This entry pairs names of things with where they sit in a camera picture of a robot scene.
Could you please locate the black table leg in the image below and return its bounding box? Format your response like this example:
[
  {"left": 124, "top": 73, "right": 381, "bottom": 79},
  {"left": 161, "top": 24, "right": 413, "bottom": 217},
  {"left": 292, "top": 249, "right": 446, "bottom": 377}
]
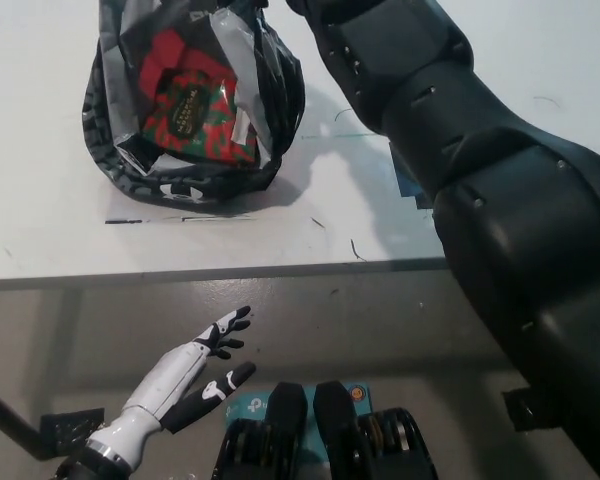
[{"left": 0, "top": 382, "right": 56, "bottom": 461}]

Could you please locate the clear tape patch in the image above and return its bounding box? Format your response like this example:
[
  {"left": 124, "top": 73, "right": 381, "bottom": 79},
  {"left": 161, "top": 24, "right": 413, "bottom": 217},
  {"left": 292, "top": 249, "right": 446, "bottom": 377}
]
[{"left": 104, "top": 212, "right": 256, "bottom": 225}]

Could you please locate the teal cardboard box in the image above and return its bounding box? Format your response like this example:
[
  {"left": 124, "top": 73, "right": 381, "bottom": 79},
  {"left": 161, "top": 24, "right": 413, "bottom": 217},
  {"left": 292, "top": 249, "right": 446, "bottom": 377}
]
[{"left": 223, "top": 382, "right": 376, "bottom": 480}]

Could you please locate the red green coffee bean bag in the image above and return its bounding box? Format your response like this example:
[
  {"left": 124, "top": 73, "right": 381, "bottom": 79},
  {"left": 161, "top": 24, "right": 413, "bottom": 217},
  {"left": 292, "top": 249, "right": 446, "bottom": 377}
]
[{"left": 140, "top": 67, "right": 259, "bottom": 165}]

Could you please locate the black grey plastic bag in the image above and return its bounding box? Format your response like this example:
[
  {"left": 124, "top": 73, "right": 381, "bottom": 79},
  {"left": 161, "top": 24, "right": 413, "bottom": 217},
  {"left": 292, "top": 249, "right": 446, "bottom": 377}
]
[{"left": 81, "top": 0, "right": 306, "bottom": 214}]

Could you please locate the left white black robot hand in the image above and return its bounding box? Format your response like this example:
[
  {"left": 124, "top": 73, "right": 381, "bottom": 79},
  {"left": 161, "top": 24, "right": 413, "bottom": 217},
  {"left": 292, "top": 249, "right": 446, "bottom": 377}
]
[{"left": 85, "top": 305, "right": 257, "bottom": 459}]

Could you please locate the black tape patch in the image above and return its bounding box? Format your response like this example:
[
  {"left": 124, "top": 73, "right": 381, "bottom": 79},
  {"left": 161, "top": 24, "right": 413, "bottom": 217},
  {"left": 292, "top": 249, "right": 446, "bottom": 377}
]
[{"left": 388, "top": 142, "right": 436, "bottom": 211}]

